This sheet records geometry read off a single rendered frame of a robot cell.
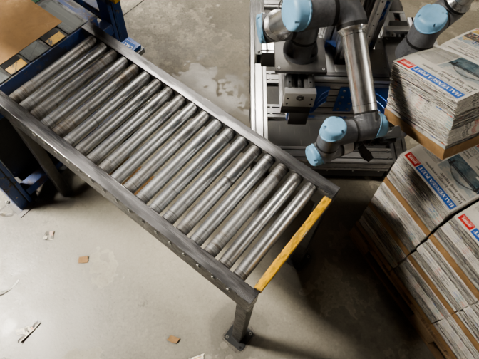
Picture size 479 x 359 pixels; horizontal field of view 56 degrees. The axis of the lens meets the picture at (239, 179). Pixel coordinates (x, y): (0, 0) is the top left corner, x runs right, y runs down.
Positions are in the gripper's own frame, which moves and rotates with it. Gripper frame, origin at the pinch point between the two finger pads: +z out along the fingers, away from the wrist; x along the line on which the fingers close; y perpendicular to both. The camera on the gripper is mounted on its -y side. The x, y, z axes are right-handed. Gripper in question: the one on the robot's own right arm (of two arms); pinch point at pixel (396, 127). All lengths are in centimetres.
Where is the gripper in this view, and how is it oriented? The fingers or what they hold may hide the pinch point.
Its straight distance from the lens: 169.5
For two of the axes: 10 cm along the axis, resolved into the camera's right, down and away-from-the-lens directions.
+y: -1.2, -7.3, -6.7
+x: -4.1, -5.8, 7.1
